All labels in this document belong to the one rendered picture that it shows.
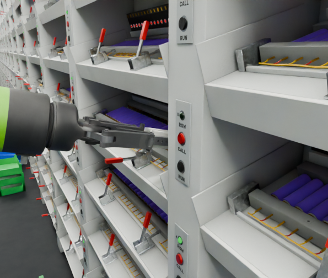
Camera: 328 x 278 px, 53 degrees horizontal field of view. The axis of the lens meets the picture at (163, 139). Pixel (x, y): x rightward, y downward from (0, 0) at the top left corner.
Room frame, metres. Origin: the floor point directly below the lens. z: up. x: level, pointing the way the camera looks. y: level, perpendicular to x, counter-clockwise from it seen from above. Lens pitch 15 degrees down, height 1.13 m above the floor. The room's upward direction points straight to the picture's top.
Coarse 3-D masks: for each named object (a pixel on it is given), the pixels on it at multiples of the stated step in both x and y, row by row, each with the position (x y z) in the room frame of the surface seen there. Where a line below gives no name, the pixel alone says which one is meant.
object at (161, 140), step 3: (150, 138) 0.52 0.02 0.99; (156, 138) 0.54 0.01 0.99; (159, 138) 0.54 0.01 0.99; (162, 138) 0.54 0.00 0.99; (165, 138) 0.55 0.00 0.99; (150, 141) 0.52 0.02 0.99; (156, 141) 0.54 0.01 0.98; (159, 141) 0.54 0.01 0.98; (162, 141) 0.55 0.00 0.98; (165, 141) 0.55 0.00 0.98; (150, 144) 0.51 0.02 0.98; (153, 144) 0.54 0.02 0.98; (156, 144) 0.54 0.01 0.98; (159, 144) 0.54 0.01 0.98; (162, 144) 0.54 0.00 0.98; (165, 144) 0.55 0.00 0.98
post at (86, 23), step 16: (64, 0) 1.11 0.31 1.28; (112, 0) 1.10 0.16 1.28; (128, 0) 1.12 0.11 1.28; (80, 16) 1.05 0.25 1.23; (96, 16) 1.07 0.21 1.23; (112, 16) 1.10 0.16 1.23; (80, 32) 1.05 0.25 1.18; (96, 32) 1.07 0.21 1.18; (112, 32) 1.10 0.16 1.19; (128, 32) 1.12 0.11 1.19; (80, 80) 1.05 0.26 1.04; (80, 96) 1.04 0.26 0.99; (96, 96) 1.07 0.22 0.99; (112, 96) 1.09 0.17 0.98; (128, 96) 1.12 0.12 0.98; (80, 144) 1.04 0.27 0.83; (80, 160) 1.05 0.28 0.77; (96, 160) 1.06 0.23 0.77; (96, 208) 1.06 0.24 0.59; (96, 256) 1.05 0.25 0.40
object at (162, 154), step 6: (96, 114) 1.04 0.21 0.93; (102, 114) 1.02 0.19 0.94; (108, 120) 0.94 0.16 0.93; (138, 150) 0.71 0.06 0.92; (156, 150) 0.65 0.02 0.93; (162, 150) 0.64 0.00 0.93; (156, 156) 0.65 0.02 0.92; (162, 156) 0.62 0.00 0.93; (162, 162) 0.62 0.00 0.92; (162, 168) 0.60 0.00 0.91
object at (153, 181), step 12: (120, 96) 1.10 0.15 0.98; (132, 96) 1.08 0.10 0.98; (96, 108) 1.06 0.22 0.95; (108, 108) 1.08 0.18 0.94; (96, 144) 0.88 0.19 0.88; (108, 156) 0.80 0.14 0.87; (120, 156) 0.73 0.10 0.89; (132, 156) 0.71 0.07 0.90; (120, 168) 0.73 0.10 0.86; (132, 168) 0.65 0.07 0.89; (144, 168) 0.63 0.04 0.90; (156, 168) 0.62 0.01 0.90; (132, 180) 0.67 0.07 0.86; (144, 180) 0.59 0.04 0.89; (156, 180) 0.57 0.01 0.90; (144, 192) 0.61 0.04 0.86; (156, 192) 0.54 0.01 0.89; (156, 204) 0.57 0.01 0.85
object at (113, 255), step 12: (84, 228) 1.03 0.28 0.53; (96, 228) 1.05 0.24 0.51; (108, 228) 1.05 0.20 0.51; (96, 240) 1.00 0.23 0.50; (108, 240) 0.98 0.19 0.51; (96, 252) 0.94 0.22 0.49; (108, 252) 0.89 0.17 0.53; (120, 252) 0.91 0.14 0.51; (108, 264) 0.87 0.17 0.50; (120, 264) 0.86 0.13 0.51; (132, 264) 0.85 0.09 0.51; (108, 276) 0.86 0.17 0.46; (120, 276) 0.81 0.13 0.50; (132, 276) 0.79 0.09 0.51; (144, 276) 0.76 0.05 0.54
